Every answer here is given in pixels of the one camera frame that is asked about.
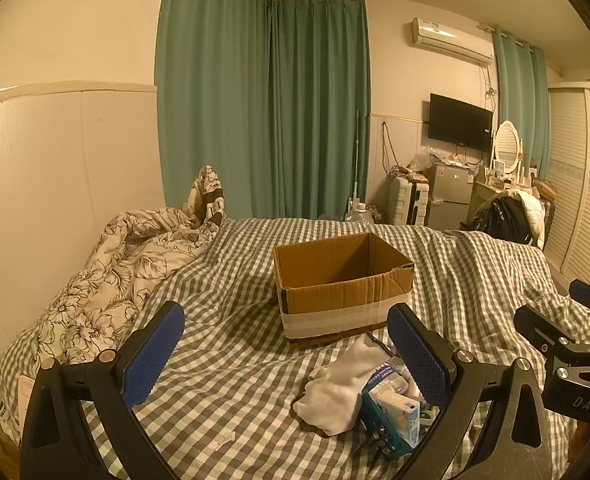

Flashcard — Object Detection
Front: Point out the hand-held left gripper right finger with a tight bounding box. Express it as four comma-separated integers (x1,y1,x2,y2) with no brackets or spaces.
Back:
387,302,570,480

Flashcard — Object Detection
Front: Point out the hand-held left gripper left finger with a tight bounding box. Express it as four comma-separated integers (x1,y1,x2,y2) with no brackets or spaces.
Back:
20,301,186,480

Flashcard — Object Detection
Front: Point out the pale tissue packet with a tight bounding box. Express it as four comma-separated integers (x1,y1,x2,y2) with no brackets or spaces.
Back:
377,390,422,450

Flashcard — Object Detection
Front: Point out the teal medicine box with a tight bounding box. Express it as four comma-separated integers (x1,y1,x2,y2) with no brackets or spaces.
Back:
362,387,412,461

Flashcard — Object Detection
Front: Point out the white cloth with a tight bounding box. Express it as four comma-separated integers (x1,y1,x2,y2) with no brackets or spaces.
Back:
293,335,426,437

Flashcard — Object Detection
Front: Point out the cardboard box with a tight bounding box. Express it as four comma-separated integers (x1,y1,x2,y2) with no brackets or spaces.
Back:
273,232,416,350

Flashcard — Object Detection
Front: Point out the green checked bed sheet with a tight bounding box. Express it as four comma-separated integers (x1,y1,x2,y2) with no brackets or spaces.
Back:
0,217,590,480

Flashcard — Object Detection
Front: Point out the white jacket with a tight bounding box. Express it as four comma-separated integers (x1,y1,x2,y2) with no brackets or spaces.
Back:
515,187,549,250

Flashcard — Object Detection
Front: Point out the floral duvet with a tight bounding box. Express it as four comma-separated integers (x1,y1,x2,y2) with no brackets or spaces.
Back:
32,165,226,367

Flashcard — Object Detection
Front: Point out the black backpack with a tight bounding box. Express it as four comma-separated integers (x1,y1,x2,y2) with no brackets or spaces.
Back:
475,195,533,247

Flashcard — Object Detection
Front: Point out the white louvred wardrobe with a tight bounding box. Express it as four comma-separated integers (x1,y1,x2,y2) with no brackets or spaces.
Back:
545,80,590,291

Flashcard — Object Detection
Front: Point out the wooden dressing table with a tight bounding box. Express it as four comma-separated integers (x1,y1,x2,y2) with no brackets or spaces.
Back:
467,180,512,226

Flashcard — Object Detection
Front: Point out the white suitcase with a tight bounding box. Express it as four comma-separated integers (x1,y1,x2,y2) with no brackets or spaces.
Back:
387,175,430,227

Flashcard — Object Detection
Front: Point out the clear water jug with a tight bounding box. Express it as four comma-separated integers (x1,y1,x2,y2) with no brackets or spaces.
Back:
345,199,376,225

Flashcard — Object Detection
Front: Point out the small silver fridge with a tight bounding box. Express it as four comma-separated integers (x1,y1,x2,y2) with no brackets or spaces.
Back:
425,162,478,231

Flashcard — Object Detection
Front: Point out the white oval vanity mirror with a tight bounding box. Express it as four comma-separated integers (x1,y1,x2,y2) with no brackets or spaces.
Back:
492,120,523,173

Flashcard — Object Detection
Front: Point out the narrow green curtain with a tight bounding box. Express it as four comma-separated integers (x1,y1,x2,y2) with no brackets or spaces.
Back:
492,27,550,181

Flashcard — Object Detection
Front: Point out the white mop pole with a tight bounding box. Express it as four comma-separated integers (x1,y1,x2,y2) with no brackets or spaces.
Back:
352,109,364,201

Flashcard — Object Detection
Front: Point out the wide green curtain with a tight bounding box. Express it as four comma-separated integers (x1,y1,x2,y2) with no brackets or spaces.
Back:
155,0,373,221

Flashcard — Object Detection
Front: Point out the white air conditioner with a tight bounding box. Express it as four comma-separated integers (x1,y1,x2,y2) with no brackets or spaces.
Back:
407,16,496,66

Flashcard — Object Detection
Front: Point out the black wall television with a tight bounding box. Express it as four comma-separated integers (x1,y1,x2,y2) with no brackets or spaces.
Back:
428,93,494,151

